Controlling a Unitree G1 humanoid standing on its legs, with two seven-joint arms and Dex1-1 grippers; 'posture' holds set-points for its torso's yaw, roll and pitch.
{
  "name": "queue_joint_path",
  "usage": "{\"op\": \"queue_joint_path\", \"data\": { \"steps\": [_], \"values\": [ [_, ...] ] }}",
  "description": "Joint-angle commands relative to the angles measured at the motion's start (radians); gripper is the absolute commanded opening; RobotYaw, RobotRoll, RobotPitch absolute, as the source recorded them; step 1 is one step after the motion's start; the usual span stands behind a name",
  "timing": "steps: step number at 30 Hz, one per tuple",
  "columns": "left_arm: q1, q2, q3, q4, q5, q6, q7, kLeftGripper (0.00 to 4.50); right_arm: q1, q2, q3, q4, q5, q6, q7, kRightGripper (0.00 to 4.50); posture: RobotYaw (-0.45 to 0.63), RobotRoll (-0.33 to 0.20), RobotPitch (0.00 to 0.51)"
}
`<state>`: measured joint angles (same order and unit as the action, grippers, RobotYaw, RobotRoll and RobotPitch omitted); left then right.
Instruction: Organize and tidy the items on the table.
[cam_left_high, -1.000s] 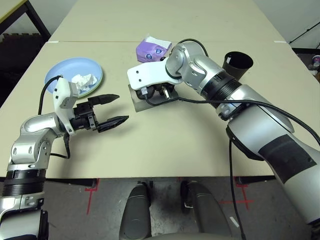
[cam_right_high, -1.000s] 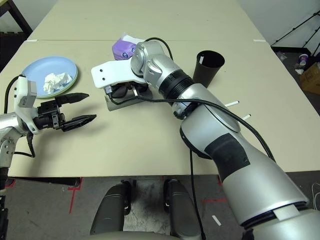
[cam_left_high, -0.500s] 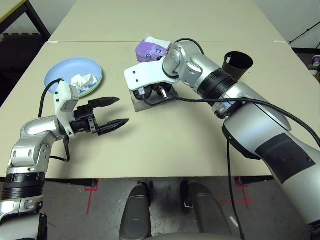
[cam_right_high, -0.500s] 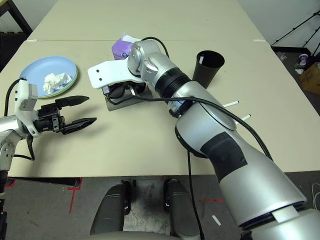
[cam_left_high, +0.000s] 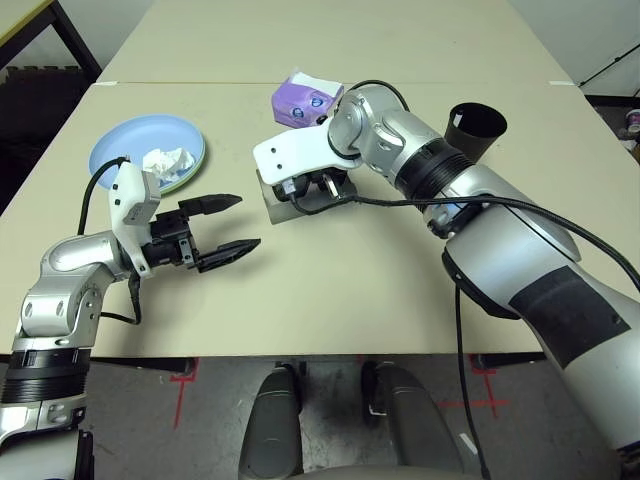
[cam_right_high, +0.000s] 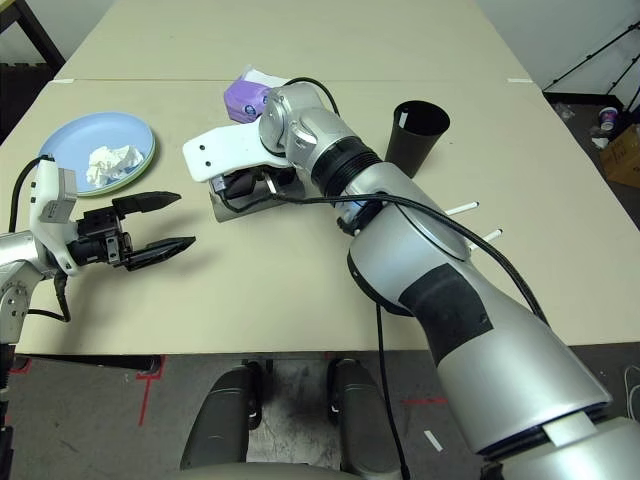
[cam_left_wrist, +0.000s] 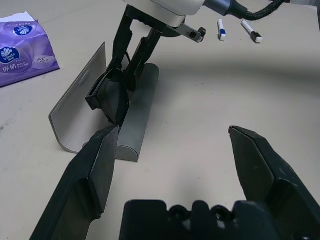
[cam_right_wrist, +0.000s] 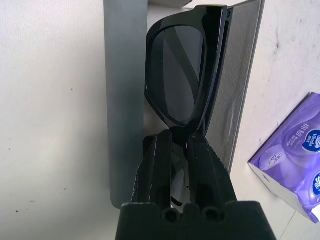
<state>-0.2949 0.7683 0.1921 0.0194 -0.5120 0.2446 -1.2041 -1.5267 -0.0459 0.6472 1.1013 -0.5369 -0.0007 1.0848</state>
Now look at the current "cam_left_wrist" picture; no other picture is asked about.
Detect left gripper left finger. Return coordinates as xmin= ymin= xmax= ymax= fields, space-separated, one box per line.
xmin=29 ymin=124 xmax=120 ymax=240

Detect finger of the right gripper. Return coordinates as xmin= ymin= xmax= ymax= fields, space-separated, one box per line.
xmin=124 ymin=27 xmax=161 ymax=92
xmin=111 ymin=11 xmax=135 ymax=76

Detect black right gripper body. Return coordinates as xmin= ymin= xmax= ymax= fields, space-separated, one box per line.
xmin=126 ymin=12 xmax=208 ymax=44

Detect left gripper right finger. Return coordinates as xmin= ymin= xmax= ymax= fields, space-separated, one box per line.
xmin=228 ymin=125 xmax=320 ymax=240

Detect black sunglasses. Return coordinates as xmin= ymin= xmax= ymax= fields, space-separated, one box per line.
xmin=85 ymin=67 xmax=131 ymax=125

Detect white marker with blue cap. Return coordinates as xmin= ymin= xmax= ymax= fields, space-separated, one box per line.
xmin=216 ymin=18 xmax=227 ymax=42

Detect grey glasses case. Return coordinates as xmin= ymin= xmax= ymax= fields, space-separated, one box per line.
xmin=48 ymin=41 xmax=160 ymax=163

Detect white marker with black cap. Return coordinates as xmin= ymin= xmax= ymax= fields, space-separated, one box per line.
xmin=240 ymin=19 xmax=264 ymax=44

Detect purple tissue pack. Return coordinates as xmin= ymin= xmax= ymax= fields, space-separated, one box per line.
xmin=0 ymin=11 xmax=61 ymax=88

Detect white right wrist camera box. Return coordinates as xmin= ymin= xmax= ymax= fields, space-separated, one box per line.
xmin=122 ymin=0 xmax=205 ymax=28

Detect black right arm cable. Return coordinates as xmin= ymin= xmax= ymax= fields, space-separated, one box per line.
xmin=203 ymin=0 xmax=286 ymax=23

